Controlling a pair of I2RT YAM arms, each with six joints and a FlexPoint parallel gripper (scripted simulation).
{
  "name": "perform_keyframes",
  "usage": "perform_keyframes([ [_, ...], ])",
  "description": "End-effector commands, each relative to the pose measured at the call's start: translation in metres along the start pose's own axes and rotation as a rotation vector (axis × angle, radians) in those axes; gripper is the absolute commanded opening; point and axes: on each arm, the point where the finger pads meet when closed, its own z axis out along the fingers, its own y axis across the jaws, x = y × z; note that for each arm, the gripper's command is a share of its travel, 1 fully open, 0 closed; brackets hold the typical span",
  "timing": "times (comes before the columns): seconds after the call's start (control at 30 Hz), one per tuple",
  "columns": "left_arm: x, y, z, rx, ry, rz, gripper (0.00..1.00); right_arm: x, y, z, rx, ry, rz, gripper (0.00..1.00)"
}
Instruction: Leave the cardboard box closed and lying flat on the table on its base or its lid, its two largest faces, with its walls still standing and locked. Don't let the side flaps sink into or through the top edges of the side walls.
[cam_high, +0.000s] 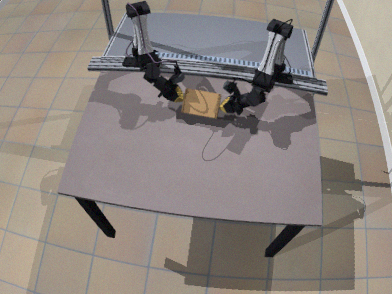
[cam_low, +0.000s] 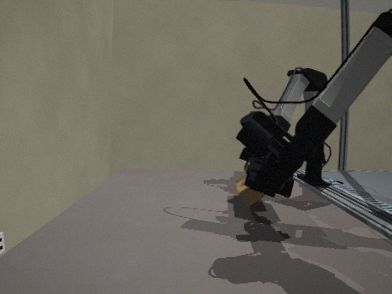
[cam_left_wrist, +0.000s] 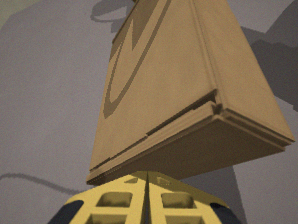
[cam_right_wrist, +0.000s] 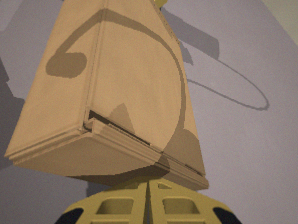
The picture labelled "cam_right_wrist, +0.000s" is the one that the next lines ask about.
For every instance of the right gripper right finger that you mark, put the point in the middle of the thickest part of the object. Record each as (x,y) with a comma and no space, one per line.
(170,203)

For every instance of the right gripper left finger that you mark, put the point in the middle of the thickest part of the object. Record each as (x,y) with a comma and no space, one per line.
(126,203)

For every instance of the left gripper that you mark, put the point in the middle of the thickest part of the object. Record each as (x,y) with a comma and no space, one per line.
(160,3)

